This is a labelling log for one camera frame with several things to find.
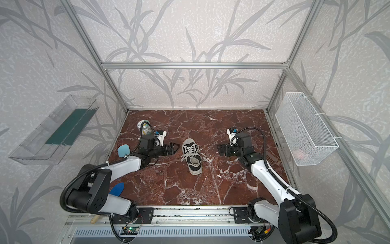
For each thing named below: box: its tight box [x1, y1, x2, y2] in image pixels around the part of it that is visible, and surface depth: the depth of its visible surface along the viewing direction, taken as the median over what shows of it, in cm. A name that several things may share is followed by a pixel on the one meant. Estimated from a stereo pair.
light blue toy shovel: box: [117, 144, 131, 158], surface depth 99 cm
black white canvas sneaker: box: [181, 137, 203, 176], surface depth 93 cm
